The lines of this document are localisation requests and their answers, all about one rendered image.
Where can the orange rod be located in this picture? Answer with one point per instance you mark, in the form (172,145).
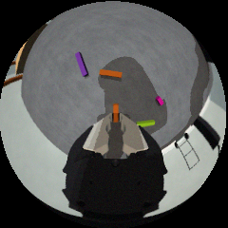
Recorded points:
(115,112)
(110,73)

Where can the purple rod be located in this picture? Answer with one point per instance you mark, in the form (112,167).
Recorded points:
(81,63)

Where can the lime green rod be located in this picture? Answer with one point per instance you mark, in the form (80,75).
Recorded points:
(146,123)

